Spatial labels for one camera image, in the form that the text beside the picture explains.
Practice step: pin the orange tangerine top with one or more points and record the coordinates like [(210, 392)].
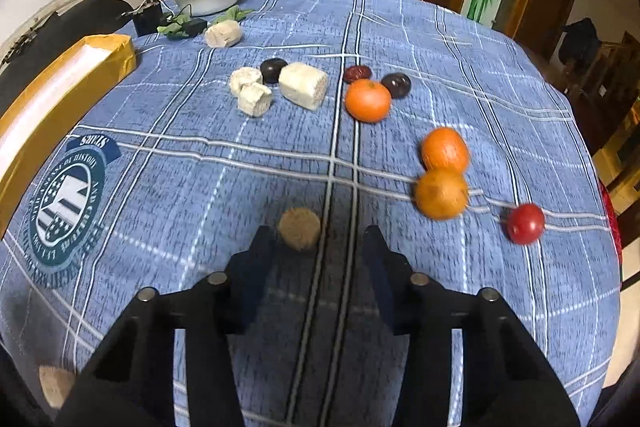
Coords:
[(368, 101)]

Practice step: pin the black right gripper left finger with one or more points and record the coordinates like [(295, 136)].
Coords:
[(129, 380)]

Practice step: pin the red jujube date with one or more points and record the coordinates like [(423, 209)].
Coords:
[(357, 72)]

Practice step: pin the orange tangerine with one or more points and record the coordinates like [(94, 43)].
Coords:
[(368, 101), (444, 148), (441, 194)]

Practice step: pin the blue plaid tablecloth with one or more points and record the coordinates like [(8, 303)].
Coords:
[(165, 178)]

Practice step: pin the dark plum left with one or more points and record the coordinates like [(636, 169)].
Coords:
[(271, 68)]

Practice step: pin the dark plum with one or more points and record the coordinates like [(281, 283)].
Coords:
[(271, 68), (398, 84)]

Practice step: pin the red cherry tomato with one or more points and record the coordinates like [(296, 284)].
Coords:
[(525, 224)]

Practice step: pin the large white sugarcane piece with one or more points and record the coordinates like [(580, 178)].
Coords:
[(304, 85)]

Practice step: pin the small black box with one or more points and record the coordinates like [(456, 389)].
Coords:
[(193, 27)]

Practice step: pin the white sugarcane piece far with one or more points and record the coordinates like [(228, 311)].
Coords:
[(224, 34)]

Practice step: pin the black cup with tools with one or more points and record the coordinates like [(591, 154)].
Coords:
[(146, 18)]

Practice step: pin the green leaves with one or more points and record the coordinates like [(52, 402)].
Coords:
[(170, 23)]

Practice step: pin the white sugarcane piece small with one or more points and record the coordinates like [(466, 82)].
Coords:
[(244, 76)]

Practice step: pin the tan round sugarcane piece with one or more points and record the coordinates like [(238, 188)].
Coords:
[(299, 228)]

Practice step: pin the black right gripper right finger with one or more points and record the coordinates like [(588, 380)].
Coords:
[(506, 379)]

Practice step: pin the dark plum right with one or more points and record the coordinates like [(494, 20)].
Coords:
[(398, 84)]

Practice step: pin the white sugarcane piece square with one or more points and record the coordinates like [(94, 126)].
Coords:
[(254, 99)]

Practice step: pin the black sofa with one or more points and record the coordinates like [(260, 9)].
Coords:
[(40, 47)]

